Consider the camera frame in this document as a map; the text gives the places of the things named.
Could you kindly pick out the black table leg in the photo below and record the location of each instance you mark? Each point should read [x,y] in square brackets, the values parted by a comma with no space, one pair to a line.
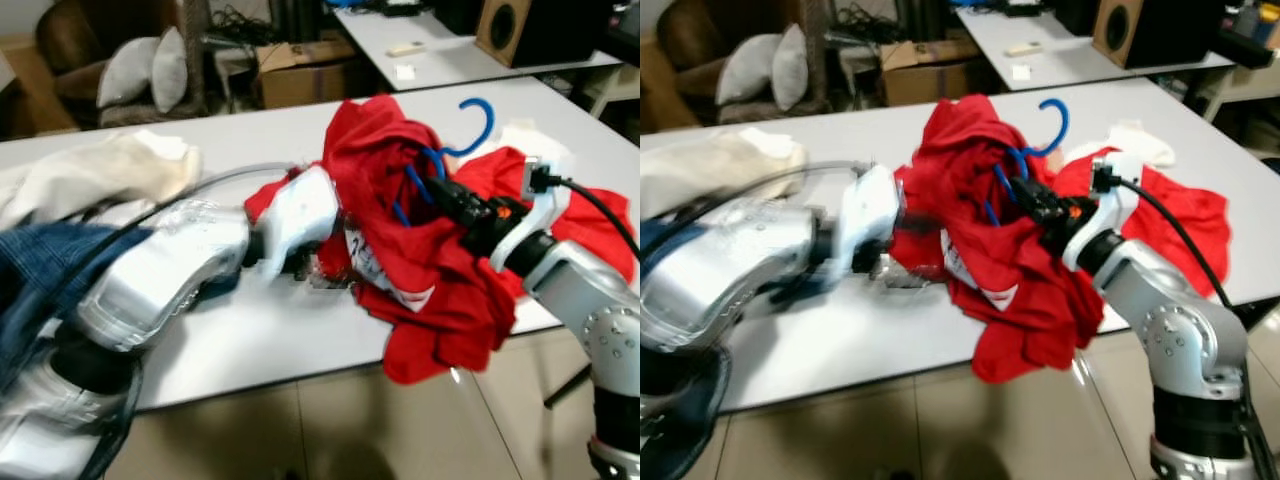
[570,385]

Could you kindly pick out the brown armchair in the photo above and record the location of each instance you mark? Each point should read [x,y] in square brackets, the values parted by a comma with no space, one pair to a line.
[70,40]
[690,40]

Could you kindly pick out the wooden black speaker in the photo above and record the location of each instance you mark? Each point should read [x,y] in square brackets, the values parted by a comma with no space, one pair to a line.
[510,28]
[1125,28]

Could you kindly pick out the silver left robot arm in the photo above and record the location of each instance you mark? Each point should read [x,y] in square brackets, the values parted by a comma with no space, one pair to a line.
[730,270]
[160,270]

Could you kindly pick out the black device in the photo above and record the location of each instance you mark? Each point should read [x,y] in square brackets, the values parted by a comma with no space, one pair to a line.
[1015,8]
[400,8]

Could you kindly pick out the red shirt with white print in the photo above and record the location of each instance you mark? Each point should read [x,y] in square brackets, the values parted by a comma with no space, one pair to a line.
[1020,300]
[440,290]

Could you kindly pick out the brown cardboard box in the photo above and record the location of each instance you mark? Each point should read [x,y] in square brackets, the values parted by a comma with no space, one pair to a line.
[305,78]
[925,75]

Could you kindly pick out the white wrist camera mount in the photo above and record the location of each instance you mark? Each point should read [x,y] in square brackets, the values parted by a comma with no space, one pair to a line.
[870,215]
[1105,210]
[535,215]
[300,215]

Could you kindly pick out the plain red shirt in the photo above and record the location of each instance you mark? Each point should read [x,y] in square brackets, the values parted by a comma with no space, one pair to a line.
[605,235]
[1190,220]

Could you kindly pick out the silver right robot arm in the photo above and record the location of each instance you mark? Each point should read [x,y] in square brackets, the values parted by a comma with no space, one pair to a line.
[1180,330]
[590,310]

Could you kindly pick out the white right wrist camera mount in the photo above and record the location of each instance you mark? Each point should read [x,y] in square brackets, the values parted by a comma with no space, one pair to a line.
[1105,210]
[535,215]

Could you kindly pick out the grey pillow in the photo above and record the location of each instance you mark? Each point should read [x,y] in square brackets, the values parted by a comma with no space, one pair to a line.
[750,70]
[792,66]
[128,70]
[170,68]

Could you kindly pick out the white remote control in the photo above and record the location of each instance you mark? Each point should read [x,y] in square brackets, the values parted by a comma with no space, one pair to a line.
[405,48]
[1025,48]

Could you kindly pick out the blue clothes hanger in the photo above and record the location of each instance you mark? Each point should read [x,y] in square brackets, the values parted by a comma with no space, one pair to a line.
[1062,120]
[487,120]

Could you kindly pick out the small white garment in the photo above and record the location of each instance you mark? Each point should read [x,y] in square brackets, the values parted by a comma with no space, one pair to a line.
[525,140]
[1125,140]

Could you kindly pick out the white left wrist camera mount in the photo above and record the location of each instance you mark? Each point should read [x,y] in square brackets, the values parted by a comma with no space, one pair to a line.
[870,215]
[300,215]

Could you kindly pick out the small white object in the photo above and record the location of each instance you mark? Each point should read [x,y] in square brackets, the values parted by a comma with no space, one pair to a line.
[405,72]
[1022,72]

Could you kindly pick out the white side table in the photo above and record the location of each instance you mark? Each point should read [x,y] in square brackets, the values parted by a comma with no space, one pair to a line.
[450,62]
[1080,60]

